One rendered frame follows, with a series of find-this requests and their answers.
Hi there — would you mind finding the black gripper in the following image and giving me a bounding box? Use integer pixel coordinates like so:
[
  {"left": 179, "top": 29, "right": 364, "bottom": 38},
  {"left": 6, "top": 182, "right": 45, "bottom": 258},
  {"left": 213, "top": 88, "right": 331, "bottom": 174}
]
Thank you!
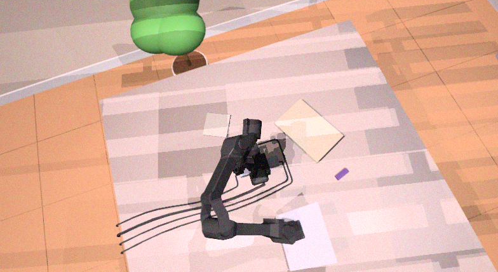
[{"left": 248, "top": 154, "right": 269, "bottom": 186}]

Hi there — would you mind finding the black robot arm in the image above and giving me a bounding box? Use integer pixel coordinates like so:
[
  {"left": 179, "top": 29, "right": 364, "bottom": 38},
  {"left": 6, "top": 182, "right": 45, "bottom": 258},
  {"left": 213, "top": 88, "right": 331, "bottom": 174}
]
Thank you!
[{"left": 200, "top": 118, "right": 305, "bottom": 245}]

